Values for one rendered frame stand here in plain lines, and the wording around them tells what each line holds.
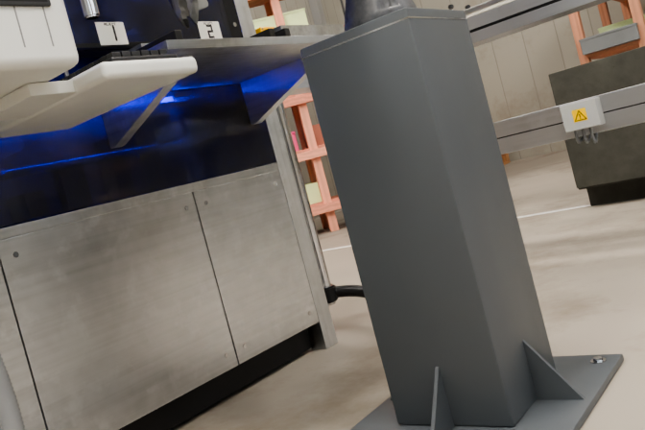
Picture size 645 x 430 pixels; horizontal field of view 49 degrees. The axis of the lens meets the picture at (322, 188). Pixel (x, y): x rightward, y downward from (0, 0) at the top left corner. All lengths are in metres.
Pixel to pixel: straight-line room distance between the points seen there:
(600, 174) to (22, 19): 3.05
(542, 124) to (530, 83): 6.52
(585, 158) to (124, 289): 2.58
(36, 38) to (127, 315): 0.84
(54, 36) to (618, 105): 1.82
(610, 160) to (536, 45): 5.44
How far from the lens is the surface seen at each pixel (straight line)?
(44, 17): 1.15
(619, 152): 3.68
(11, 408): 1.36
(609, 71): 3.65
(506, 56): 9.17
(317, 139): 5.98
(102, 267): 1.74
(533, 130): 2.57
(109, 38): 1.90
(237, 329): 1.98
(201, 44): 1.52
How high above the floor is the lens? 0.56
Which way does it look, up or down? 2 degrees down
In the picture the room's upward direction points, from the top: 15 degrees counter-clockwise
